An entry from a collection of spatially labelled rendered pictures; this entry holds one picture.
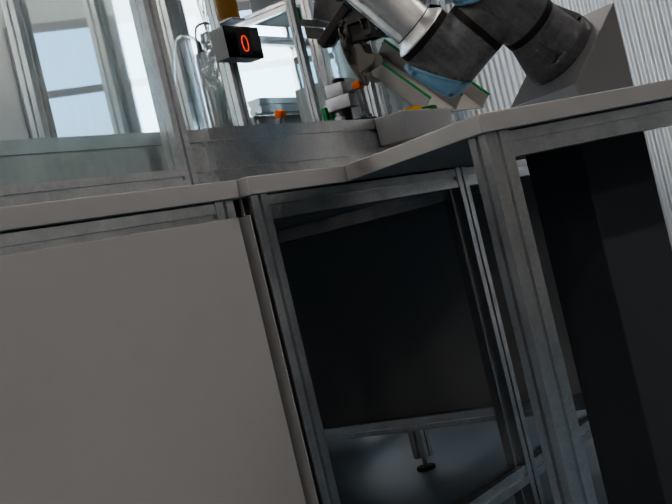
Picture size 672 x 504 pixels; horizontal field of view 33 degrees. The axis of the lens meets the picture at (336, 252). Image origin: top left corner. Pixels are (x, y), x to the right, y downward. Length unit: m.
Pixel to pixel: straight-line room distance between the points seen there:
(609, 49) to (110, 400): 1.13
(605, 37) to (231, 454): 1.02
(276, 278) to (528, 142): 0.45
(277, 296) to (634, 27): 3.86
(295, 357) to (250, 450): 0.18
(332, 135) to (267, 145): 0.22
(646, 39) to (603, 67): 3.31
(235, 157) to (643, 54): 3.72
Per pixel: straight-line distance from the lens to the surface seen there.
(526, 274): 1.71
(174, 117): 1.78
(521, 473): 2.45
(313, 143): 2.12
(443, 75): 2.10
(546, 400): 1.73
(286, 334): 1.82
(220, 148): 1.90
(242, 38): 2.50
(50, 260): 1.50
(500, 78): 6.25
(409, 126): 2.29
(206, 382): 1.68
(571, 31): 2.14
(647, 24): 5.42
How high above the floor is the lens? 0.70
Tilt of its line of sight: level
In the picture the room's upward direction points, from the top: 13 degrees counter-clockwise
